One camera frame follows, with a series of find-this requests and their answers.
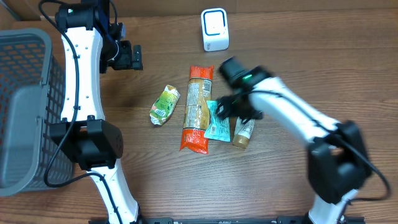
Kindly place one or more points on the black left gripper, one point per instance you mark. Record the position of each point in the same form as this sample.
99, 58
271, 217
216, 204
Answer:
127, 61

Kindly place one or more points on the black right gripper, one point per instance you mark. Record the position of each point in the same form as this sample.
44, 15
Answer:
227, 109

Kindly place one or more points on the white cream tube gold cap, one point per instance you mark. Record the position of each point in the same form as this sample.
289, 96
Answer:
242, 133

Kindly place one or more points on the teal wet wipes pack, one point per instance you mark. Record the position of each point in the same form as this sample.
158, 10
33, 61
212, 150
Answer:
218, 129

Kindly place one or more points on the orange spaghetti package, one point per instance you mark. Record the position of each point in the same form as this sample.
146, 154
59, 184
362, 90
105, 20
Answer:
197, 115

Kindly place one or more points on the green tea packet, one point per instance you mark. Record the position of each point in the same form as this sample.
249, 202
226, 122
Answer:
164, 106

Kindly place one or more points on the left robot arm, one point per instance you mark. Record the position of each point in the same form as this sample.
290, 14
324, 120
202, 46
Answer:
93, 43

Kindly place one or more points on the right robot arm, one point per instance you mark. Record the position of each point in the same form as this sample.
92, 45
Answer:
337, 160

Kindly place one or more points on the white barcode scanner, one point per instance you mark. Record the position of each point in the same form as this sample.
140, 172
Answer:
215, 32

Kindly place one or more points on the grey plastic shopping basket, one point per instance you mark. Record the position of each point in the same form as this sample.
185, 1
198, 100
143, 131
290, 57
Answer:
32, 96

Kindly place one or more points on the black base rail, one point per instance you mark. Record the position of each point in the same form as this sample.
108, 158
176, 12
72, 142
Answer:
278, 220

